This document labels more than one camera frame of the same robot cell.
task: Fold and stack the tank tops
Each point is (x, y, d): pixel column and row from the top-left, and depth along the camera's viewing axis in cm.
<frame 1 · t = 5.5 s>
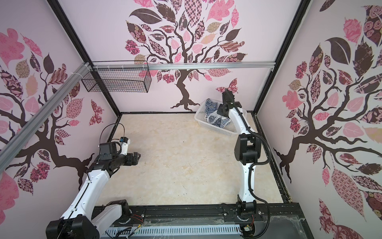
left hand: (132, 157, 83), fingers open
right hand: (223, 109, 99), fingers closed
blue white striped tank top: (212, 117, 116), point 3 cm above the table

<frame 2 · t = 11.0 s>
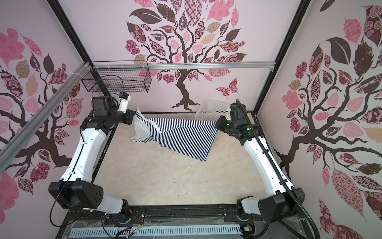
left hand: (133, 113, 77), fingers closed
right hand: (216, 120, 75), fingers closed
blue white striped tank top: (196, 131, 102), point 7 cm above the table

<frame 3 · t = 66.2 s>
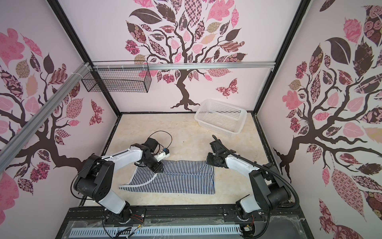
left hand: (159, 170, 89), fingers open
right hand: (209, 158, 91), fingers closed
blue white striped tank top: (172, 179, 87), on the table

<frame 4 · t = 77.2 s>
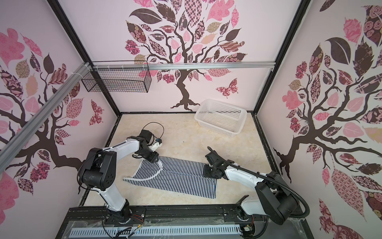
left hand: (153, 159, 93), fingers open
right hand: (205, 171, 88), fingers open
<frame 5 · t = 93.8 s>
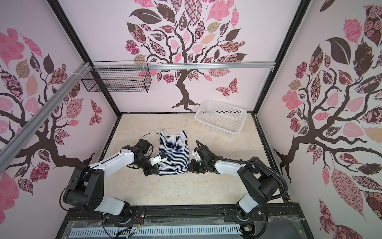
left hand: (155, 173, 85), fingers closed
right hand: (186, 167, 86), fingers closed
blue white striped tank top: (176, 151, 97), point 3 cm above the table

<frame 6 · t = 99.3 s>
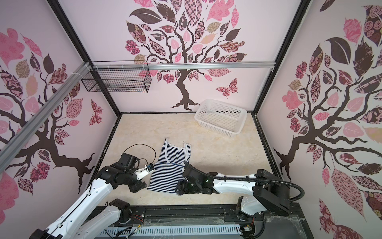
left hand: (140, 182, 78), fingers open
right hand: (178, 189, 78), fingers open
blue white striped tank top: (168, 169, 90), point 2 cm above the table

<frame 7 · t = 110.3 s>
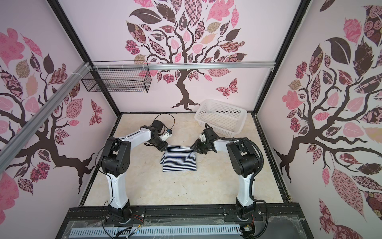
left hand: (162, 147, 99), fingers open
right hand: (191, 146, 97), fingers open
blue white striped tank top: (179, 158, 94), point 2 cm above the table

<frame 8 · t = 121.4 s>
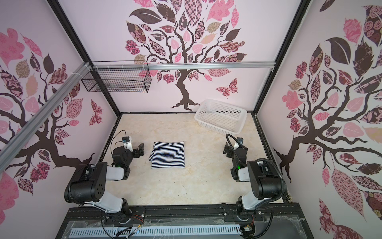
left hand: (136, 144, 94), fingers open
right hand: (234, 142, 93), fingers open
blue white striped tank top: (167, 155, 97), on the table

